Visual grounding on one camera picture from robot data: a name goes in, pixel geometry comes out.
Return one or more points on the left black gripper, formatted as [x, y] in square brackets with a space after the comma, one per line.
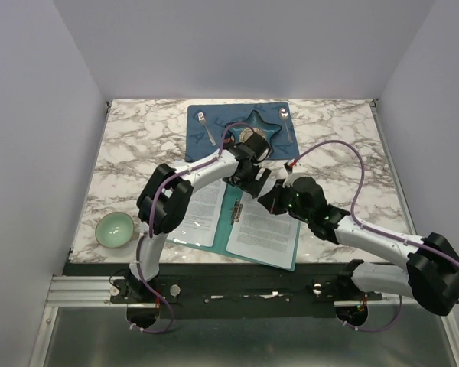
[252, 186]

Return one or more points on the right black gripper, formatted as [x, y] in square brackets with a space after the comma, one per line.
[271, 200]

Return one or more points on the metal folder clip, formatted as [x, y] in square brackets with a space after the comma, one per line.
[236, 211]

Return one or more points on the printed paper sheets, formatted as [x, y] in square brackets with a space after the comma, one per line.
[263, 238]

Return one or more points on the teal plastic folder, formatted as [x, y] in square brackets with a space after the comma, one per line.
[224, 226]

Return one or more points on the single printed paper sheet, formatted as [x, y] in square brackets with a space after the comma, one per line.
[199, 225]

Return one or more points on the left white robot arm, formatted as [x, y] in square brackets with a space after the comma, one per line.
[163, 203]

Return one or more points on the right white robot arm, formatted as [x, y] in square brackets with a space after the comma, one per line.
[423, 268]

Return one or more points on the blue star-shaped dish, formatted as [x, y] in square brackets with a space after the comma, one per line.
[247, 126]

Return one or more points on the silver spoon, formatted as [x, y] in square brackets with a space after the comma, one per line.
[284, 116]

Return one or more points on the blue placemat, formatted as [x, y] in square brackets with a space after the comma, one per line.
[207, 123]

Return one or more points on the silver fork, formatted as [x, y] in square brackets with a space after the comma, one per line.
[202, 120]

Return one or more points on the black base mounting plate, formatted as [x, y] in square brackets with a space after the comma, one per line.
[232, 291]

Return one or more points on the green floral bowl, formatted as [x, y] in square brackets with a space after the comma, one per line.
[114, 230]

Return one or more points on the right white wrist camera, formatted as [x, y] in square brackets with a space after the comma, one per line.
[295, 170]

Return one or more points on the aluminium frame rail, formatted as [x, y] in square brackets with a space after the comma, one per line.
[81, 327]

